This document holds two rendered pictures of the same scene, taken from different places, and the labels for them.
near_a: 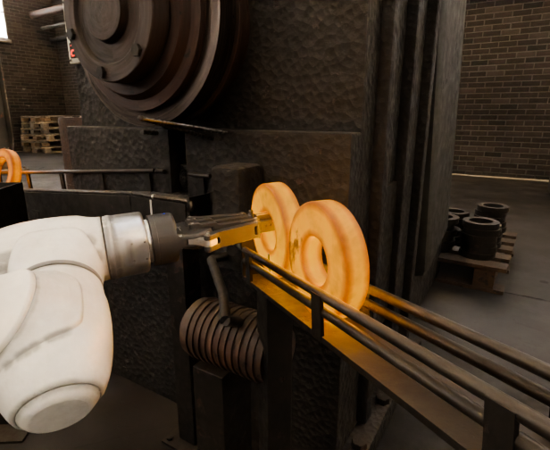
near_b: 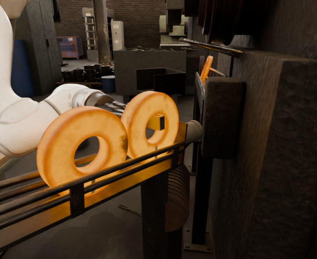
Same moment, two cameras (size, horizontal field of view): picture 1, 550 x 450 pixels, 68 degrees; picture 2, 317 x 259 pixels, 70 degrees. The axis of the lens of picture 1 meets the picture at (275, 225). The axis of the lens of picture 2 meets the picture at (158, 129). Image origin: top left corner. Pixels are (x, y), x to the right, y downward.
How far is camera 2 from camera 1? 0.64 m
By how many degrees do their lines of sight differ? 63
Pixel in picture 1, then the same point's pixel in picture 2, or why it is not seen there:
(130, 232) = (80, 98)
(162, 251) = not seen: hidden behind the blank
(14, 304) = (3, 107)
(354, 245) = (42, 143)
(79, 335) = (9, 126)
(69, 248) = (56, 97)
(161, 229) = (90, 101)
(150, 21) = not seen: outside the picture
